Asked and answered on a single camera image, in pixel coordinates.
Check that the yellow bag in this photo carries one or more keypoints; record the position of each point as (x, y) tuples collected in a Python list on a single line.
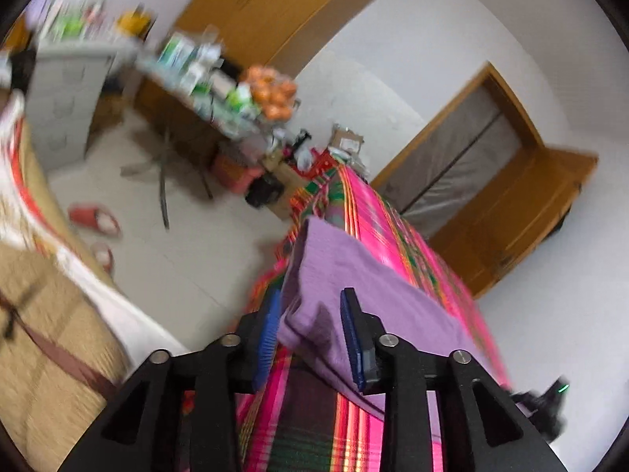
[(132, 22)]

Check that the red plastic container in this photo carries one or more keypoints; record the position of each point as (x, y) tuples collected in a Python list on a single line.
[(236, 174)]

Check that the cluttered folding table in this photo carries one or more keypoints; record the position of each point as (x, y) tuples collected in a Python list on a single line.
[(186, 118)]

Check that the green white carton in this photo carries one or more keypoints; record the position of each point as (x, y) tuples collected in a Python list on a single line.
[(179, 56)]

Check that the wooden door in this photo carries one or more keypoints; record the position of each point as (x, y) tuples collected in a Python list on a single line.
[(516, 216)]

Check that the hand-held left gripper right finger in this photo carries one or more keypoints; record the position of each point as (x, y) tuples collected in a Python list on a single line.
[(354, 344)]

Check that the red slipper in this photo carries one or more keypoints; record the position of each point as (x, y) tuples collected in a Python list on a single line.
[(103, 257), (93, 219)]

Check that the bed with tan mat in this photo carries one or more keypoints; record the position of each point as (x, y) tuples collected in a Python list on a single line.
[(44, 354)]

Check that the wooden wardrobe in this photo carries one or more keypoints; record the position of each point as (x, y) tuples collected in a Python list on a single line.
[(270, 0)]

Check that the clear plastic door curtain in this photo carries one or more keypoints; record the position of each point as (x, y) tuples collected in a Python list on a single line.
[(452, 172)]

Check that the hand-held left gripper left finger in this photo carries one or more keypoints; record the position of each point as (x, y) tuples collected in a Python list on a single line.
[(268, 349)]

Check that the bag of oranges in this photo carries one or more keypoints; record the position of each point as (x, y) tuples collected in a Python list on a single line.
[(270, 93)]

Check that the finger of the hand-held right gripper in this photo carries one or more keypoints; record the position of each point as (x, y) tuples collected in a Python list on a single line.
[(525, 399)]

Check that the brown cardboard box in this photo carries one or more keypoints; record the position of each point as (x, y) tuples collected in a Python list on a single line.
[(348, 141)]

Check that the purple fleece sweater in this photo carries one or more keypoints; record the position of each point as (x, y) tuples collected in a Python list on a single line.
[(344, 265)]

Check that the pink green plaid blanket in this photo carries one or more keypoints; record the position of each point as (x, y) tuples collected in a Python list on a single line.
[(373, 216)]

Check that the black bucket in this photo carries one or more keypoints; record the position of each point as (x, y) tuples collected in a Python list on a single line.
[(265, 191)]

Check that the grey drawer cabinet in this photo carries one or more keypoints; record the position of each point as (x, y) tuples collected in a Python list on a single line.
[(64, 103)]

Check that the wooden door frame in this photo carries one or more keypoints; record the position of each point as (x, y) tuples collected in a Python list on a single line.
[(511, 93)]

